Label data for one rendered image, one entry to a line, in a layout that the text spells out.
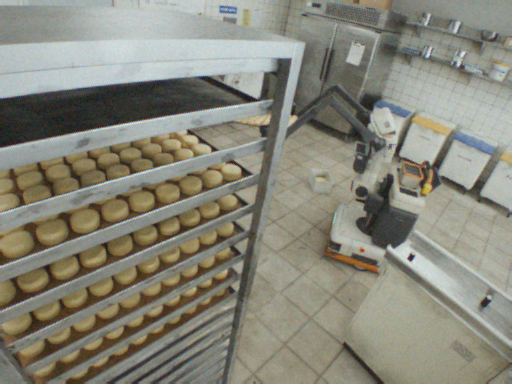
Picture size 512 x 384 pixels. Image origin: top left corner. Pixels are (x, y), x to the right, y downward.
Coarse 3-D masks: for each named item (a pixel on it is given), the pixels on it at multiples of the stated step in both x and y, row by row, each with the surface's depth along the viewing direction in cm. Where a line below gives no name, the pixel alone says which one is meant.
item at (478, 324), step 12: (396, 252) 150; (396, 264) 150; (408, 264) 144; (408, 276) 145; (420, 276) 140; (432, 288) 136; (444, 300) 132; (456, 300) 128; (456, 312) 128; (468, 312) 123; (468, 324) 124; (480, 324) 120; (492, 336) 116; (504, 336) 114; (504, 348) 113
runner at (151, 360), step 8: (232, 304) 107; (224, 312) 103; (232, 312) 104; (208, 320) 100; (216, 320) 98; (200, 328) 94; (208, 328) 97; (184, 336) 94; (192, 336) 92; (176, 344) 88; (184, 344) 91; (160, 352) 88; (168, 352) 87; (144, 360) 85; (152, 360) 83; (136, 368) 83; (144, 368) 82; (120, 376) 80; (128, 376) 79
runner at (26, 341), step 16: (224, 240) 78; (240, 240) 82; (208, 256) 76; (160, 272) 66; (176, 272) 70; (128, 288) 61; (144, 288) 65; (96, 304) 57; (112, 304) 60; (64, 320) 53; (80, 320) 56; (32, 336) 50; (48, 336) 52
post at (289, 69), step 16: (304, 48) 56; (288, 64) 57; (288, 80) 58; (288, 96) 61; (272, 112) 64; (288, 112) 63; (272, 128) 65; (272, 144) 67; (272, 160) 68; (272, 176) 72; (272, 192) 75; (256, 208) 78; (256, 224) 80; (256, 240) 82; (256, 256) 87; (240, 288) 96; (240, 304) 99; (240, 320) 104; (240, 336) 113; (224, 368) 129
